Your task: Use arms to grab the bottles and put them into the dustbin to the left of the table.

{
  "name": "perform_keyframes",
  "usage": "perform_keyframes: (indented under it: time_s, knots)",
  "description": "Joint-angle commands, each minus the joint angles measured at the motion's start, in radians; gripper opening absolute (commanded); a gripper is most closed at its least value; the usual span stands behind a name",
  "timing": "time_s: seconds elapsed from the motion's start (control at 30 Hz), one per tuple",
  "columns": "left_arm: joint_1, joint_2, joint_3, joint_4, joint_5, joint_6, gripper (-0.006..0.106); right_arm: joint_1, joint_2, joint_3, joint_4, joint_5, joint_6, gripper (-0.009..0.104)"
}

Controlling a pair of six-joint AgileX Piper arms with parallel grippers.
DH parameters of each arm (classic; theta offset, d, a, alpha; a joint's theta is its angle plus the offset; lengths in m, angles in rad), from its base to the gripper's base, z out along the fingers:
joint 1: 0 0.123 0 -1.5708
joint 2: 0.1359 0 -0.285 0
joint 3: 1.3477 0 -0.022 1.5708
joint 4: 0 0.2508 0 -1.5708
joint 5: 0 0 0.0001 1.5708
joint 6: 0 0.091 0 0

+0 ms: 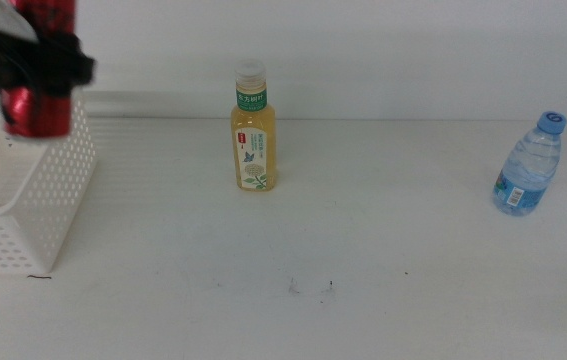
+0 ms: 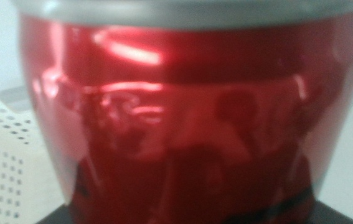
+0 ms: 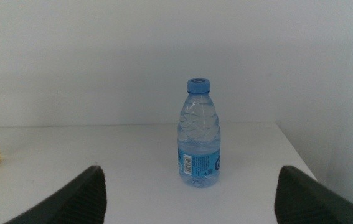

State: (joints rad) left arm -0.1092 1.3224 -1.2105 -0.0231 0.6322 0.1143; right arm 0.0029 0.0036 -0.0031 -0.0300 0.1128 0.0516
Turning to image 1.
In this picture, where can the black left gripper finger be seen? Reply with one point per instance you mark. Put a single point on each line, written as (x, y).
(60, 67)

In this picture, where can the red cola can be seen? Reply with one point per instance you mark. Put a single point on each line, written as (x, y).
(38, 117)

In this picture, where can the yellow tea bottle green label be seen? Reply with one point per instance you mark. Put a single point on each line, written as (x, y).
(254, 150)

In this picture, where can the clear water bottle blue cap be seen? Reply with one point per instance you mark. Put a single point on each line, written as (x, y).
(530, 165)

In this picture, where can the white perforated plastic basket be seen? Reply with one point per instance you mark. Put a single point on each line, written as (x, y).
(63, 200)

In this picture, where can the small dark thread scrap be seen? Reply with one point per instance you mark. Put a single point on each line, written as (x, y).
(39, 276)

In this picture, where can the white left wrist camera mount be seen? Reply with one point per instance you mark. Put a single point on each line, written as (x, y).
(3, 17)

